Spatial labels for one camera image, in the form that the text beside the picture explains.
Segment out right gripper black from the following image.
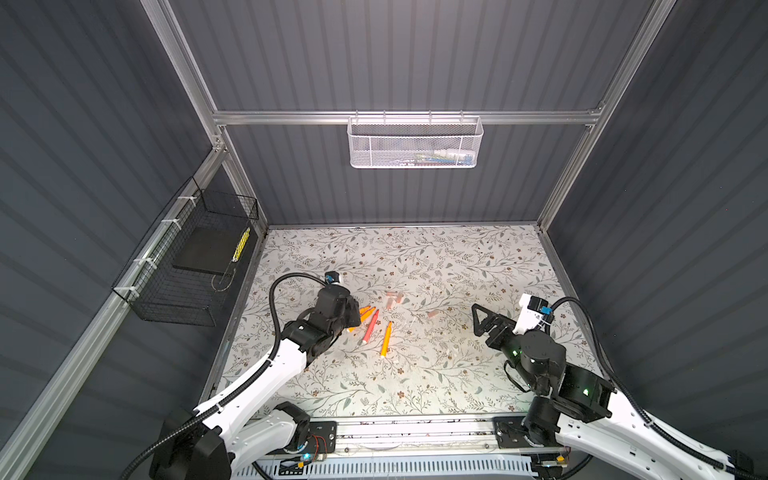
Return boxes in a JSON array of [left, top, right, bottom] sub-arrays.
[[472, 301, 540, 393]]

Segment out pink marker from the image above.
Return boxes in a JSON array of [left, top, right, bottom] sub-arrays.
[[362, 309, 380, 344]]

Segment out orange marker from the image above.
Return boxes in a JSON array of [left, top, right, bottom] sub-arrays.
[[380, 321, 394, 358], [360, 306, 376, 325]]

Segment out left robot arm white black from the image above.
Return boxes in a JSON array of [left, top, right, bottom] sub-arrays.
[[144, 277, 361, 479]]

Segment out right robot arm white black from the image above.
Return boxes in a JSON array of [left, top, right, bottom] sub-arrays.
[[471, 294, 757, 479]]

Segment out yellow marker in basket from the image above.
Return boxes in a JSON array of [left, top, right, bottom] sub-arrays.
[[231, 227, 251, 263]]

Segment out black foam pad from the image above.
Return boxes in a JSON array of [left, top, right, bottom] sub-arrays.
[[172, 227, 244, 275]]

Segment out items in white basket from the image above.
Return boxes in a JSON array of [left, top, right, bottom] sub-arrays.
[[380, 149, 476, 168]]

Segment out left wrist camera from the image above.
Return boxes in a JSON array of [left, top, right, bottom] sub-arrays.
[[324, 271, 341, 285]]

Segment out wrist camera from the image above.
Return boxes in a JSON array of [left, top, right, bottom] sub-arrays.
[[324, 271, 341, 285], [513, 294, 552, 335]]

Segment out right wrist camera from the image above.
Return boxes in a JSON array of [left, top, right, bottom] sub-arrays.
[[513, 294, 552, 335]]

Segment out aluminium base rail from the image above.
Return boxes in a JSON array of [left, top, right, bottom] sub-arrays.
[[173, 413, 661, 457]]

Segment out left black corrugated cable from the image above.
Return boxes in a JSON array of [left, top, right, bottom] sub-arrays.
[[118, 271, 328, 480]]

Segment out black corrugated cable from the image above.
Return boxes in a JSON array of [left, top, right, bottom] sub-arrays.
[[548, 296, 763, 480], [118, 271, 328, 480]]

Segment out black wire mesh basket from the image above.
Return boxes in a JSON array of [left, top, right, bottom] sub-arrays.
[[113, 181, 260, 327]]

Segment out white wire mesh basket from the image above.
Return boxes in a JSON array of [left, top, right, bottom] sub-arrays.
[[346, 115, 484, 169]]

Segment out white vented cable duct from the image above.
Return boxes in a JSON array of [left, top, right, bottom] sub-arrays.
[[232, 454, 539, 479]]

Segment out right black corrugated cable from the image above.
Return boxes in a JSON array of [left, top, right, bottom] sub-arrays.
[[548, 296, 763, 480]]

